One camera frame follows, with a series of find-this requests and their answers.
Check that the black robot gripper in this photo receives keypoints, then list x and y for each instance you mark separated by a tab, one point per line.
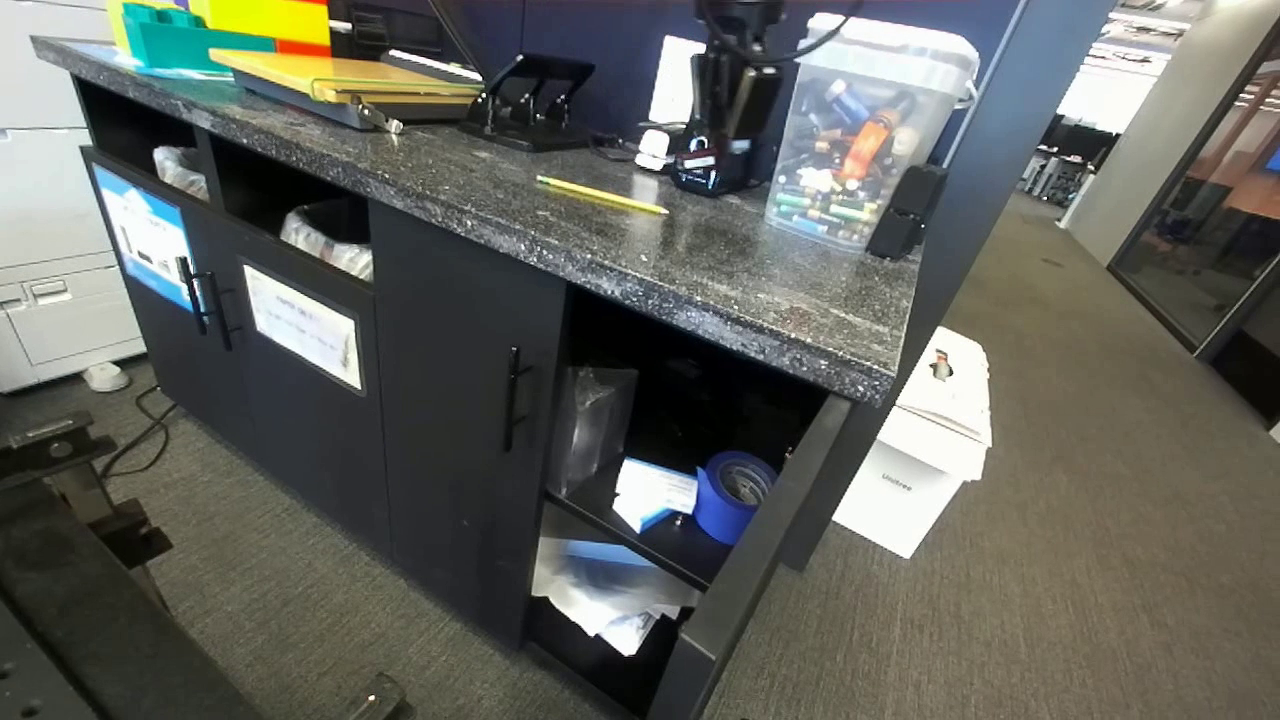
738	73

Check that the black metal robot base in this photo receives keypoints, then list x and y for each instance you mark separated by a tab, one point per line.
78	588

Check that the black cabinet with granite counter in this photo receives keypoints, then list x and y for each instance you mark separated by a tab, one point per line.
453	401

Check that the small white dispenser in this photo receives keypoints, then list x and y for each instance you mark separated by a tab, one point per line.
653	147

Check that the yellow pencil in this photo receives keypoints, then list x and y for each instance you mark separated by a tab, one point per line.
612	197

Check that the clear plastic container with lid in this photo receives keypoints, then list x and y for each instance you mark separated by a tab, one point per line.
870	127

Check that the black rectangular device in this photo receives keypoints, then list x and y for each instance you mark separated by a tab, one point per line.
907	208

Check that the black hole punch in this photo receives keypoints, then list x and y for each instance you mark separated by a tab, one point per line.
535	106

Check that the clear plastic bag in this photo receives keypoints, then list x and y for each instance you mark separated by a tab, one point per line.
594	426

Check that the blue tape roll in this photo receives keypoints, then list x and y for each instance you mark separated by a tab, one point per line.
725	498

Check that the white and blue packet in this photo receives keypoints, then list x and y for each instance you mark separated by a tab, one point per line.
651	493

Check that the large white trash bag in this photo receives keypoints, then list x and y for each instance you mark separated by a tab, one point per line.
329	243

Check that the open black cabinet door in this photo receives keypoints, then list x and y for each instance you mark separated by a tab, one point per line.
747	573

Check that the pile of white plastic sheets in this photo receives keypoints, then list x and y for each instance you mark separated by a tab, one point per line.
603	583

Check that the white paper label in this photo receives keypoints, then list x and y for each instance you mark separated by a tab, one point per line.
307	325

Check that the yellow and orange folder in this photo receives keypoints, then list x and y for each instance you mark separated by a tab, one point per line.
268	20

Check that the glass office door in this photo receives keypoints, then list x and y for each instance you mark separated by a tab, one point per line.
1200	213

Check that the small white trash bag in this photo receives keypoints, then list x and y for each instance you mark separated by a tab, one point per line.
181	170

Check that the green file organizer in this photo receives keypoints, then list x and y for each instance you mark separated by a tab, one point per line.
162	39

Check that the blue and white label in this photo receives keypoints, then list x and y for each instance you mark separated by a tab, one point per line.
144	237

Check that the white filing cabinet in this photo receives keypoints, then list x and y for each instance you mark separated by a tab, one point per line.
53	266

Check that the tall white wall plate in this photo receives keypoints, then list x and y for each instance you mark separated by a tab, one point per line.
674	80

